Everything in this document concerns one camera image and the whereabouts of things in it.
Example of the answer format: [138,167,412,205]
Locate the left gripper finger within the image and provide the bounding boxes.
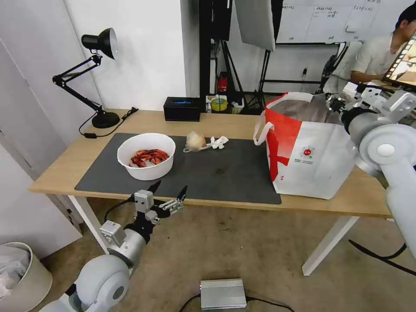
[149,180,163,204]
[158,185,189,216]

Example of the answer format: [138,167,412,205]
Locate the white and red takeout bag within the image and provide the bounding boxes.
[253,92,358,200]

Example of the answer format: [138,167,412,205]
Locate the beige trash bin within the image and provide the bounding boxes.
[0,242,53,309]

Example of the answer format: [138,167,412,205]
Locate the white round bowl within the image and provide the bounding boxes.
[117,132,176,181]

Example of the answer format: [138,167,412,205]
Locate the red crayfish shells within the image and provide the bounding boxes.
[130,149,170,168]

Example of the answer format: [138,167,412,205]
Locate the dark grey table mat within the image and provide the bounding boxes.
[75,132,282,205]

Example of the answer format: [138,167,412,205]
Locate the white table leg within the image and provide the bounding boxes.
[301,215,360,277]
[67,195,110,256]

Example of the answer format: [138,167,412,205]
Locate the person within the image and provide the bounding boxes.
[350,6,416,85]

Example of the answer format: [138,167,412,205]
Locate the crumpled clear plastic wrap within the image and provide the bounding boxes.
[183,131,208,153]

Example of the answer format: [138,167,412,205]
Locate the crumpled white tissue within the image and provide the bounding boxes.
[206,136,230,150]

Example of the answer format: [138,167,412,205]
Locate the whiteboard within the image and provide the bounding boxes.
[275,0,416,45]

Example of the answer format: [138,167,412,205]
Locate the laptop screen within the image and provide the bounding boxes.
[382,31,416,87]

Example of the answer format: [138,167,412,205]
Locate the black rectangular box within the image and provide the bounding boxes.
[163,97,201,122]

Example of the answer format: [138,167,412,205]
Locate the black desk lamp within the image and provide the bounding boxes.
[52,27,121,129]

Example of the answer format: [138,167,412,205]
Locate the black tripod stand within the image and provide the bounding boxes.
[214,39,271,114]

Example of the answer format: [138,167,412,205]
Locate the silver metal power box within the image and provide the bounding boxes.
[199,278,245,310]

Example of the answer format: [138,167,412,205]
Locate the white softbox light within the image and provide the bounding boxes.
[234,0,283,52]

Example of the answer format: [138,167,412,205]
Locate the clear plastic bin liner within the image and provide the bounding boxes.
[0,245,32,298]

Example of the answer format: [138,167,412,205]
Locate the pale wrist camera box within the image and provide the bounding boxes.
[133,190,154,212]

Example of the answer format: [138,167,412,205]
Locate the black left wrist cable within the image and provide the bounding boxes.
[104,194,136,225]

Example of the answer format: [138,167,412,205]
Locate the black lamp cable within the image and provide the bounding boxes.
[78,106,140,140]

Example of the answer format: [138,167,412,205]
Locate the black floor cable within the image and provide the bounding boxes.
[179,294,290,312]

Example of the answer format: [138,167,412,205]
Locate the black metal frame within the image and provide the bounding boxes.
[198,0,233,99]

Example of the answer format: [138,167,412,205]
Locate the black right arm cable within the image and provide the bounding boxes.
[348,239,416,277]

